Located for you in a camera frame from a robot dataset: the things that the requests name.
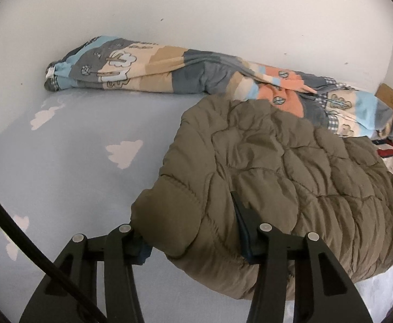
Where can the olive padded jacket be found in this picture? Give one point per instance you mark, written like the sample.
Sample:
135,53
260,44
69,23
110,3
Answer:
284,161

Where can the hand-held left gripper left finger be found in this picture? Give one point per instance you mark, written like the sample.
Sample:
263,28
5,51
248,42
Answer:
126,242

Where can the light blue cloud-print bed sheet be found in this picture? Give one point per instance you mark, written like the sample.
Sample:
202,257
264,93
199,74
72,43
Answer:
82,175

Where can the patterned patchwork quilt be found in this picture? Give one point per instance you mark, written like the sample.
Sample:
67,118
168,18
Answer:
189,70

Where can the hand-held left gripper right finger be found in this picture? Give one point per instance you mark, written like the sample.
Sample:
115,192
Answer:
247,242

